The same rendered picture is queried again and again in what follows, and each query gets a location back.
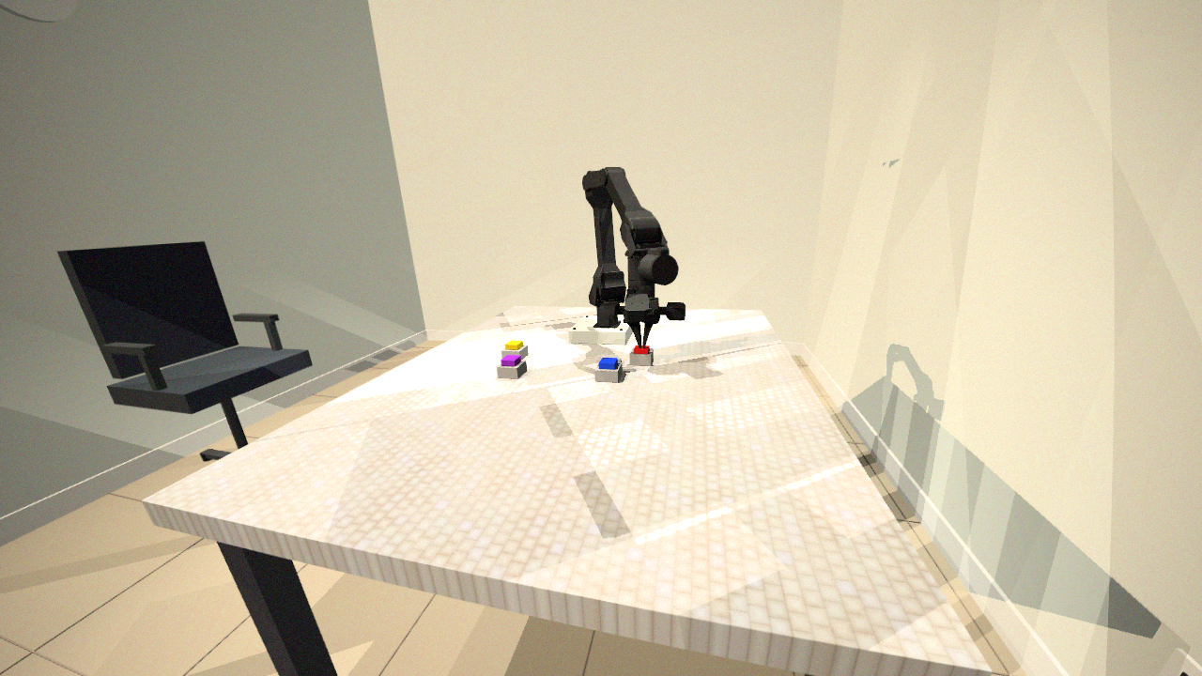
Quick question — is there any red button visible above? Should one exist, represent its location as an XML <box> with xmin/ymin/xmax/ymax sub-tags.
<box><xmin>629</xmin><ymin>346</ymin><xmax>654</xmax><ymax>366</ymax></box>

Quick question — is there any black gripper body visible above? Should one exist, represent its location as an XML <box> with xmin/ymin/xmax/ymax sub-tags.
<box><xmin>597</xmin><ymin>280</ymin><xmax>686</xmax><ymax>321</ymax></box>

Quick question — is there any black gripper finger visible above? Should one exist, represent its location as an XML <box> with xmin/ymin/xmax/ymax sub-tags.
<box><xmin>623</xmin><ymin>320</ymin><xmax>641</xmax><ymax>348</ymax></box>
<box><xmin>642</xmin><ymin>318</ymin><xmax>660</xmax><ymax>348</ymax></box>

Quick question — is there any yellow button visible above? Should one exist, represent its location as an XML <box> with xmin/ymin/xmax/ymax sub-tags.
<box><xmin>501</xmin><ymin>340</ymin><xmax>529</xmax><ymax>360</ymax></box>

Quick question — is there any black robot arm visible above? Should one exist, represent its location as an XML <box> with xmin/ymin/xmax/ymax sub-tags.
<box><xmin>582</xmin><ymin>167</ymin><xmax>679</xmax><ymax>324</ymax></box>

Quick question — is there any purple button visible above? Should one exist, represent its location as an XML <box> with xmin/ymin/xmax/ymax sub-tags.
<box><xmin>496</xmin><ymin>355</ymin><xmax>526</xmax><ymax>379</ymax></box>

